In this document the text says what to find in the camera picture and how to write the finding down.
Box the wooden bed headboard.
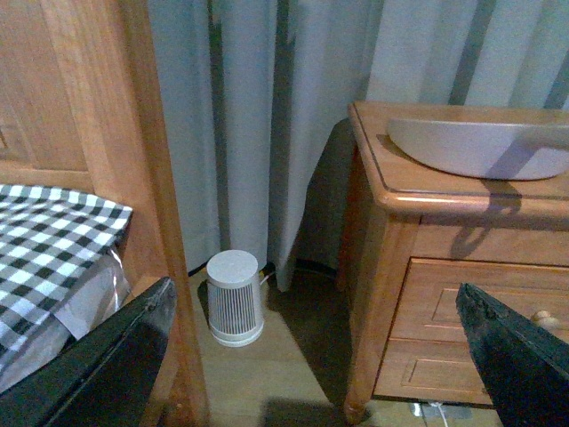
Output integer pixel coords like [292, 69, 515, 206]
[1, 1, 210, 426]

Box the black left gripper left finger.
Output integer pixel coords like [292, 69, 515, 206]
[1, 278, 177, 426]

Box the beige plastic dustpan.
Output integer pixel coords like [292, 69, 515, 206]
[387, 118, 568, 181]

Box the grey curtain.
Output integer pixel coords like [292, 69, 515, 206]
[148, 1, 568, 289]

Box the white cable on floor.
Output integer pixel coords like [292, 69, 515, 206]
[411, 400, 450, 427]

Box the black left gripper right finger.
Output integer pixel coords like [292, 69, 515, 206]
[456, 283, 568, 426]

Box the wooden nightstand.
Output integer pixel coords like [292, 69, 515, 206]
[337, 101, 568, 424]

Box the white striped trash can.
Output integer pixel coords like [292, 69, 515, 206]
[206, 250, 264, 348]

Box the black white checkered bed sheet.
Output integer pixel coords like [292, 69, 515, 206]
[1, 184, 132, 367]

